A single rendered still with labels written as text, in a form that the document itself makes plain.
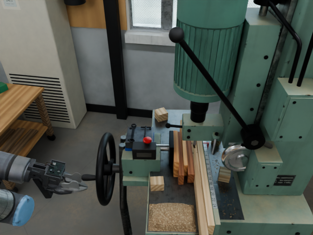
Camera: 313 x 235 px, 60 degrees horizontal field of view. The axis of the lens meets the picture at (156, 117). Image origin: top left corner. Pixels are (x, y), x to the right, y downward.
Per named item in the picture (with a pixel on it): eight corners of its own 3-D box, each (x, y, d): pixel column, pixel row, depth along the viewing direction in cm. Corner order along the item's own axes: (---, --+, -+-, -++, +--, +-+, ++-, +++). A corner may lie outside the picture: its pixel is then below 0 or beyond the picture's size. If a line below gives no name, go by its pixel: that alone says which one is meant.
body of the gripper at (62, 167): (61, 179, 91) (24, 170, 89) (58, 194, 96) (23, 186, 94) (67, 162, 97) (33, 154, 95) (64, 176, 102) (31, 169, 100)
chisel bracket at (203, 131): (180, 130, 101) (182, 112, 95) (218, 131, 100) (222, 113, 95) (181, 144, 95) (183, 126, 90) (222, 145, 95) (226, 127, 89)
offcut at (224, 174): (229, 175, 108) (231, 168, 105) (228, 183, 105) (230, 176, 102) (218, 172, 109) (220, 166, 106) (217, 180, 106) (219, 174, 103)
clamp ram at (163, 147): (153, 147, 105) (153, 130, 100) (172, 148, 105) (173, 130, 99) (152, 165, 98) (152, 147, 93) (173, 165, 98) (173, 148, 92)
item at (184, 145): (179, 130, 114) (180, 119, 110) (183, 130, 114) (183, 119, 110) (182, 176, 95) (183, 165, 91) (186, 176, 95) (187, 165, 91)
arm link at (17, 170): (7, 186, 93) (19, 164, 100) (22, 189, 94) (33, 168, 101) (8, 170, 87) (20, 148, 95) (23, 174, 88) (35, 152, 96)
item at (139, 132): (127, 134, 103) (126, 122, 100) (156, 134, 103) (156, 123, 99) (123, 159, 93) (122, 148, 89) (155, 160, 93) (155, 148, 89)
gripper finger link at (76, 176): (90, 180, 97) (64, 173, 95) (86, 189, 100) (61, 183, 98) (91, 173, 99) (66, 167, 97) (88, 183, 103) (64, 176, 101)
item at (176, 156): (172, 144, 107) (173, 130, 102) (176, 144, 107) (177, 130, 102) (173, 176, 95) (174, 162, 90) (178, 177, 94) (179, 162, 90)
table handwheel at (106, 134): (108, 189, 126) (107, 127, 122) (151, 190, 125) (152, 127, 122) (92, 219, 97) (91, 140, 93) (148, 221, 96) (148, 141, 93)
